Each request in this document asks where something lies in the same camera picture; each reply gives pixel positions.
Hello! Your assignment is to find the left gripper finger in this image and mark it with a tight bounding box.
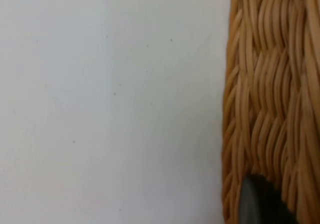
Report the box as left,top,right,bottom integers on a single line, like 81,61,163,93
239,174,299,224

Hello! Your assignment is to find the pale brown wicker basket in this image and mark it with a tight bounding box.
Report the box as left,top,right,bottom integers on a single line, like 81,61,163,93
220,0,320,224

